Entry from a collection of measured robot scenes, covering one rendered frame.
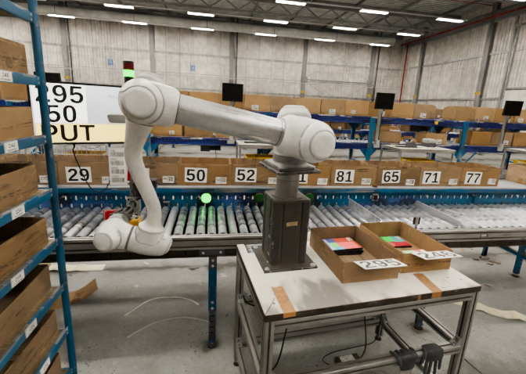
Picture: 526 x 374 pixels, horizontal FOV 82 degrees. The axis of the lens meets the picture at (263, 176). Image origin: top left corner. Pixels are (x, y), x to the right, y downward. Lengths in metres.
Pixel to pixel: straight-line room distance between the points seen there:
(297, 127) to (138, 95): 0.53
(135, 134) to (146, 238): 0.41
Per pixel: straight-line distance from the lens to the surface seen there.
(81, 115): 1.79
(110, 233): 1.31
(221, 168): 2.27
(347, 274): 1.42
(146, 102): 0.97
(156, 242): 1.32
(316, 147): 1.08
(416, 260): 1.63
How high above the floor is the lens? 1.48
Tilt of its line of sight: 13 degrees down
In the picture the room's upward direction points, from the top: 3 degrees clockwise
